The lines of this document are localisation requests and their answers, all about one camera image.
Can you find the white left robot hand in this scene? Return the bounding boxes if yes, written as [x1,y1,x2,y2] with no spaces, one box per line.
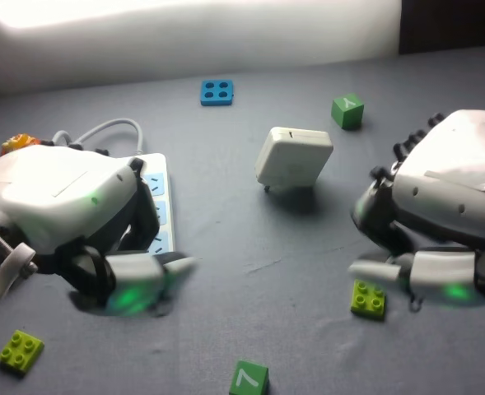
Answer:
[0,143,198,318]

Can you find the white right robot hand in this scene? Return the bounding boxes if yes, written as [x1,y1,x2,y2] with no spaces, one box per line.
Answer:
[347,109,485,309]

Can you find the white power strip blue sockets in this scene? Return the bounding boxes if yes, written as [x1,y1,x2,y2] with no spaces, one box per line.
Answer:
[137,152,176,254]

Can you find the white power adapter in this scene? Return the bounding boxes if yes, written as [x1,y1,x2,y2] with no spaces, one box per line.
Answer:
[254,126,334,193]

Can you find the green cube with letter Y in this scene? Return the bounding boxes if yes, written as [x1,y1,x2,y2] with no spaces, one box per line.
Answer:
[330,93,366,131]

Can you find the lime green toy brick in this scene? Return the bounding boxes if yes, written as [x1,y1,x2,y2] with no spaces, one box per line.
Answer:
[350,279,388,320]
[0,329,45,376]

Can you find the blue four-hole block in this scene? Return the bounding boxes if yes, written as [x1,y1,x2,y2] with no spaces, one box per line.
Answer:
[199,79,236,107]

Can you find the white backdrop board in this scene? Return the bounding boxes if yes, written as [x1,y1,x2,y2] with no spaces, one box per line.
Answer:
[0,0,403,99]

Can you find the grey table cloth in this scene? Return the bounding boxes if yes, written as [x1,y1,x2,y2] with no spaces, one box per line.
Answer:
[0,43,485,395]

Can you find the green cube with number 7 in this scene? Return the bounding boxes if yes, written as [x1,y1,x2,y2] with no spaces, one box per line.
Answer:
[228,360,270,395]

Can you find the grey coiled power strip cable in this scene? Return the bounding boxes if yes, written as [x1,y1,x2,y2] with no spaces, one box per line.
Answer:
[51,118,145,158]

